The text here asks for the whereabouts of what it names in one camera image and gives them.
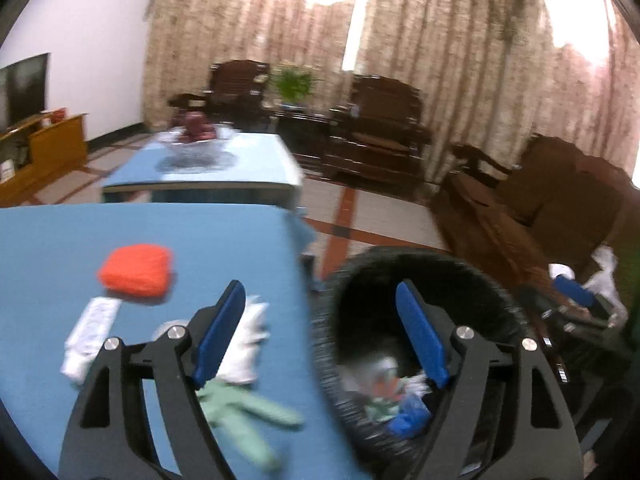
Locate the black flat television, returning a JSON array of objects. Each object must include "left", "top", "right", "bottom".
[{"left": 0, "top": 52, "right": 51, "bottom": 133}]

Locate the large blue tablecloth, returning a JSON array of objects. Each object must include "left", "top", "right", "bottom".
[{"left": 0, "top": 203, "right": 361, "bottom": 480}]

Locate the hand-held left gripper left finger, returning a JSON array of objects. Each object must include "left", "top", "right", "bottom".
[{"left": 59, "top": 280, "right": 247, "bottom": 480}]

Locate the dark wooden side table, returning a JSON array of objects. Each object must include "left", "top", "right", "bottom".
[{"left": 270, "top": 105, "right": 333, "bottom": 161}]

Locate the beige floral curtain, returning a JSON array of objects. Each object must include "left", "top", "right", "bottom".
[{"left": 142, "top": 0, "right": 640, "bottom": 201}]

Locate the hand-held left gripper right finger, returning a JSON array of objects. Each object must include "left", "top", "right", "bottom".
[{"left": 395, "top": 279, "right": 583, "bottom": 480}]

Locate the coffee table with blue cloth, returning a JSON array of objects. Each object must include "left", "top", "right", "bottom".
[{"left": 101, "top": 130, "right": 305, "bottom": 208}]

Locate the blue plastic bag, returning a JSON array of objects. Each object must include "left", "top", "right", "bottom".
[{"left": 387, "top": 395, "right": 432, "bottom": 436}]

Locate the slim white box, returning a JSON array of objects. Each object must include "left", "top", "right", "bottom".
[{"left": 61, "top": 296, "right": 121, "bottom": 383}]

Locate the orange foam net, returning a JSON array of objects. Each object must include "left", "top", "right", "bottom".
[{"left": 97, "top": 244, "right": 173, "bottom": 303}]

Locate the black trash bin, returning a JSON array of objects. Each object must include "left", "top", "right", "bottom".
[{"left": 311, "top": 247, "right": 541, "bottom": 480}]

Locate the green glove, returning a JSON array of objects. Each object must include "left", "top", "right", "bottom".
[
  {"left": 197, "top": 380, "right": 305, "bottom": 471},
  {"left": 367, "top": 385, "right": 406, "bottom": 422}
]

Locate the white tissue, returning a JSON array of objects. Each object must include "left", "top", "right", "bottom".
[{"left": 217, "top": 296, "right": 271, "bottom": 386}]

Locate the glass fruit bowl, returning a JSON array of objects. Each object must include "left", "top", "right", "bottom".
[{"left": 159, "top": 127, "right": 236, "bottom": 161}]

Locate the wooden television cabinet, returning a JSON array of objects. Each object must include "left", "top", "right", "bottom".
[{"left": 0, "top": 112, "right": 90, "bottom": 208}]

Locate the dark wooden armchair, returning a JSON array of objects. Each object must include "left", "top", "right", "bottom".
[
  {"left": 167, "top": 60, "right": 273, "bottom": 128},
  {"left": 322, "top": 74, "right": 433, "bottom": 196}
]

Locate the dark wooden sofa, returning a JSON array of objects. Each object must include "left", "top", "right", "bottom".
[{"left": 432, "top": 132, "right": 640, "bottom": 341}]

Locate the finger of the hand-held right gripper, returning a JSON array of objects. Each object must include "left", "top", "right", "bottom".
[{"left": 547, "top": 272, "right": 618, "bottom": 322}]

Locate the white plastic bag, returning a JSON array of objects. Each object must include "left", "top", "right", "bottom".
[{"left": 592, "top": 247, "right": 627, "bottom": 321}]

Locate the green potted plant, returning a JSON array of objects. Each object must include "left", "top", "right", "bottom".
[{"left": 270, "top": 62, "right": 321, "bottom": 106}]

